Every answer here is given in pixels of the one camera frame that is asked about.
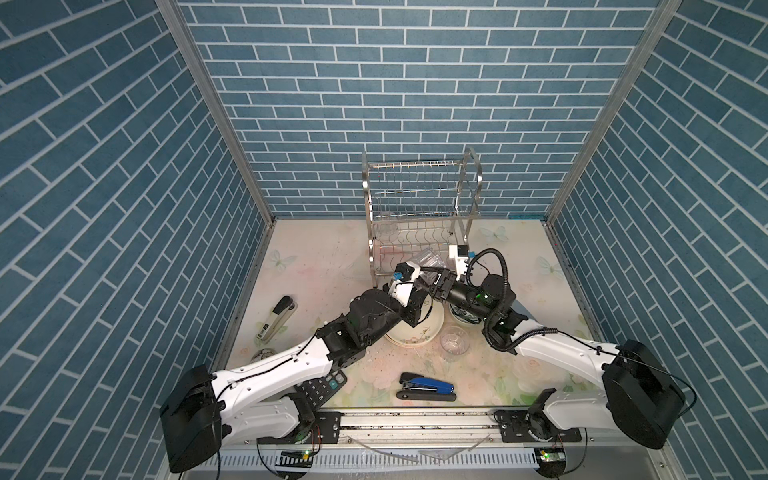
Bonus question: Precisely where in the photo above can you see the green leaf pattern bowl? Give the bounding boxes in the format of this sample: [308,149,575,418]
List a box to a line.
[450,305,483,325]

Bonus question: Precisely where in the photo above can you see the steel two-tier dish rack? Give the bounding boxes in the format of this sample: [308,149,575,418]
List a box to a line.
[362,147,483,285]

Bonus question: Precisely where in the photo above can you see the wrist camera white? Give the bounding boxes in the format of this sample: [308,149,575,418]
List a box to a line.
[388,261,421,307]
[448,244,472,281]

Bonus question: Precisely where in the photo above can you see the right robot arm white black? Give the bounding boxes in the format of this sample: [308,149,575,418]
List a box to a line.
[411,267,685,449]

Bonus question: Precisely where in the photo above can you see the black calculator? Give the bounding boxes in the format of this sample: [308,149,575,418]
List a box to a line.
[295,369,347,410]

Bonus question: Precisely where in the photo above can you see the white plate with painted design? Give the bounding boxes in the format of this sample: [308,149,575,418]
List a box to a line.
[385,297,445,348]

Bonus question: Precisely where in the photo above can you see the grey black stapler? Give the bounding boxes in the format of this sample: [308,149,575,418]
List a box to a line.
[254,295,297,344]

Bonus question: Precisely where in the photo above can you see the aluminium front rail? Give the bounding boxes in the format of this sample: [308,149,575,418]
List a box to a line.
[170,404,667,457]

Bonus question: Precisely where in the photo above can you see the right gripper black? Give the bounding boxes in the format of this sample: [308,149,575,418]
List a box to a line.
[416,265,495,324]

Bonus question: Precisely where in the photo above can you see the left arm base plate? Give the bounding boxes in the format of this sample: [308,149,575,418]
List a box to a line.
[258,411,342,445]

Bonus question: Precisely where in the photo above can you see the blue black stapler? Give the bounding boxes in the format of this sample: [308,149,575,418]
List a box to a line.
[396,372,457,402]

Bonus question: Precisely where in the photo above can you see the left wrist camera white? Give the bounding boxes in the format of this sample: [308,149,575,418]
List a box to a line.
[388,261,421,307]

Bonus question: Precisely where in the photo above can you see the clear glass cup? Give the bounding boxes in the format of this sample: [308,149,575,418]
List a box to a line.
[439,326,471,359]
[408,248,447,283]

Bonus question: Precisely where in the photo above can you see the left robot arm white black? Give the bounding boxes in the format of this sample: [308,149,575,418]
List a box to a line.
[159,286,428,473]

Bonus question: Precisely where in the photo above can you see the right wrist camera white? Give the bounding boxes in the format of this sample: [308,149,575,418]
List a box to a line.
[448,244,472,281]

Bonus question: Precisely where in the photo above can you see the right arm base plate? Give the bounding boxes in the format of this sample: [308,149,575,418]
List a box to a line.
[492,409,583,443]

